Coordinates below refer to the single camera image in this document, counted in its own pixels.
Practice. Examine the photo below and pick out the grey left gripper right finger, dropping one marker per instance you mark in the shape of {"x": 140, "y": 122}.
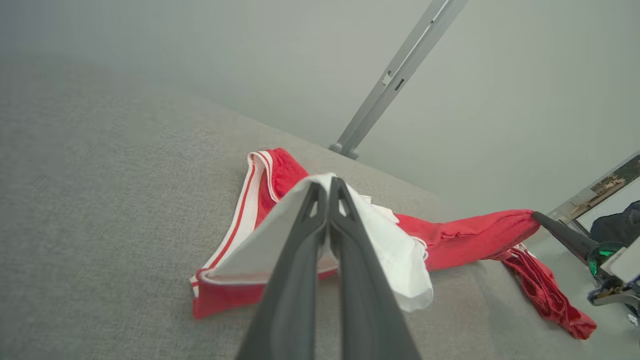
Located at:
{"x": 365, "y": 300}

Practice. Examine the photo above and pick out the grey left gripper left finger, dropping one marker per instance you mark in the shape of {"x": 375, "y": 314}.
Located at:
{"x": 295, "y": 290}

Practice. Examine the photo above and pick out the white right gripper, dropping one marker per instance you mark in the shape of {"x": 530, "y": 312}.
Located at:
{"x": 627, "y": 262}

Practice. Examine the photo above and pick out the red garment with white panel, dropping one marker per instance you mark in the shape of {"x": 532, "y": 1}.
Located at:
{"x": 465, "y": 235}

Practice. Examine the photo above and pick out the dark blue fabric object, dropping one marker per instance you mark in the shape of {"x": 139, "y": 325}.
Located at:
{"x": 620, "y": 225}

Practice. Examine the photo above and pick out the grey fabric sofa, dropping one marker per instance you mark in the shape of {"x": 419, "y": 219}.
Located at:
{"x": 125, "y": 225}

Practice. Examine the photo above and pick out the grey metal partition post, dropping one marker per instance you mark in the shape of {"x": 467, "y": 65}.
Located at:
{"x": 567, "y": 209}
{"x": 395, "y": 75}

